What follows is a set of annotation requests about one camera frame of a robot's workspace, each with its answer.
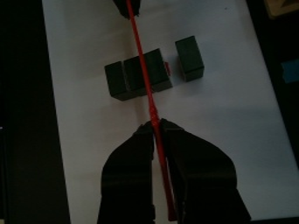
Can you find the dark green sushi piece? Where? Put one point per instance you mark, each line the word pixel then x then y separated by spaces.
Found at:
pixel 190 58
pixel 115 81
pixel 135 75
pixel 159 71

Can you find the tan wooden object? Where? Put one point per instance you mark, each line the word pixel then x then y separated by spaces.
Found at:
pixel 282 6

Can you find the red toy knife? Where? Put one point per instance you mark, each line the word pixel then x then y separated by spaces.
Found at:
pixel 144 73

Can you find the blue flat object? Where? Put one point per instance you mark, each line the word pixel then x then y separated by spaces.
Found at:
pixel 291 71

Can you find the white cutting board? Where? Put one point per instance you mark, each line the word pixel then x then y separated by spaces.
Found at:
pixel 230 125

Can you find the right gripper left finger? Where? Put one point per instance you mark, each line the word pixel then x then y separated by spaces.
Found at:
pixel 126 172

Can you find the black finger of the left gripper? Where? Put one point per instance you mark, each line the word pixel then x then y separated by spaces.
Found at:
pixel 123 7

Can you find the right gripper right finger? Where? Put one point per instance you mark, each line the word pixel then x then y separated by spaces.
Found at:
pixel 202 178

